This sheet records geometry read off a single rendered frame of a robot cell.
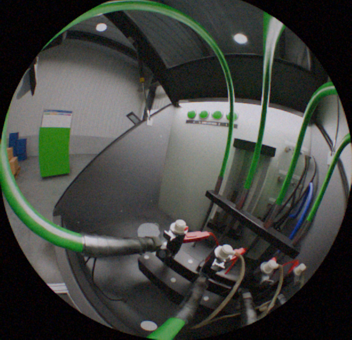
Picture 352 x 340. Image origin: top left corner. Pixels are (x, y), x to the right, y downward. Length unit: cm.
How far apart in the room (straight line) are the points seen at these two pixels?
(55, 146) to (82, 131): 339
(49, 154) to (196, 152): 329
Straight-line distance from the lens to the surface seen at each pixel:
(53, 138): 328
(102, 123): 670
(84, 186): 40
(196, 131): 46
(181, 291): 26
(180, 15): 15
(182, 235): 17
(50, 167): 341
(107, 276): 42
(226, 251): 16
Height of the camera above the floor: 123
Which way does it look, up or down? 11 degrees down
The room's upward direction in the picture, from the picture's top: 11 degrees clockwise
